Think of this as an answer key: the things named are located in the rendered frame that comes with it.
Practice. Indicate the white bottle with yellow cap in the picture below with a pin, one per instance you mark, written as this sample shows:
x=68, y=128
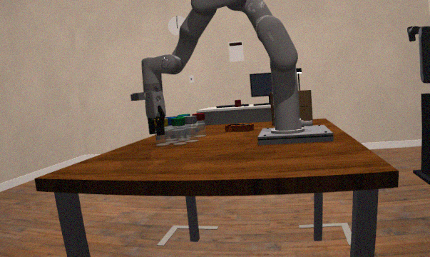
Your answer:
x=163, y=140

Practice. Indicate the open brown cardboard box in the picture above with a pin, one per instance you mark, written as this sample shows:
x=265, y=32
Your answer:
x=305, y=99

